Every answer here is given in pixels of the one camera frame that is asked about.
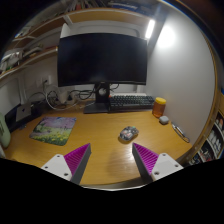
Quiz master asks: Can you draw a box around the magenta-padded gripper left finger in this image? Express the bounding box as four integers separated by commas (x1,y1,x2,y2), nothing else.
40,142,92,186

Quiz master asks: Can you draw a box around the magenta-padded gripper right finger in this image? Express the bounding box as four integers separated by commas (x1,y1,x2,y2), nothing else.
131,142,185,184

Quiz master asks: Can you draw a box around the transparent computer mouse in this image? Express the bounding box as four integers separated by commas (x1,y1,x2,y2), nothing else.
119,125,140,142

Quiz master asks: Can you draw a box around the flower-print mouse pad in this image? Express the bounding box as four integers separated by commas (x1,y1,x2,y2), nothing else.
29,116,77,147

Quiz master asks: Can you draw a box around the dark pen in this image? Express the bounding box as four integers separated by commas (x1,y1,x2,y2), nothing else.
171,122,191,144

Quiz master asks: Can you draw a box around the small grey earbud case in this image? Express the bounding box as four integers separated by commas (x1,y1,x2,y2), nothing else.
158,115,170,126

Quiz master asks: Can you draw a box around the bookshelf unit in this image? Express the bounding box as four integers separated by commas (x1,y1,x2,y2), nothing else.
186,109,224,167

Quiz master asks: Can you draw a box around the amber jar with yellow lid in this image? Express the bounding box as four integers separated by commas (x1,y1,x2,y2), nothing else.
152,96,167,118

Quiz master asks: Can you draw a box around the black box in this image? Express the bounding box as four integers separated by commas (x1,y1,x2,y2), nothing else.
4,101,44,133

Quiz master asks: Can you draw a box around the white power strip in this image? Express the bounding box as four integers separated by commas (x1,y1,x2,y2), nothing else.
56,89,76,106

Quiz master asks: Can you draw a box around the black keyboard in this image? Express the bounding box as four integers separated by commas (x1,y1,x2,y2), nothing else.
108,94,156,112

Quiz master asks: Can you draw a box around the black computer monitor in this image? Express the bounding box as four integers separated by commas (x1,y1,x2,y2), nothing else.
57,32,148,115

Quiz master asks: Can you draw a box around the white light bar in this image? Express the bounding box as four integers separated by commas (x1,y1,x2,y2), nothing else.
144,19,156,40

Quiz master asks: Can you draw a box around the white cable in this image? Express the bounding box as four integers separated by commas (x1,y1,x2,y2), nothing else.
44,88,84,111

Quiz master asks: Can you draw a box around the white wall socket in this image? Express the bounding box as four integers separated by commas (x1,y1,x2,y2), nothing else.
39,74,54,86

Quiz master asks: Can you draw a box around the wooden wall shelf unit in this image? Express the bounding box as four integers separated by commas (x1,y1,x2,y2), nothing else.
0,0,161,84

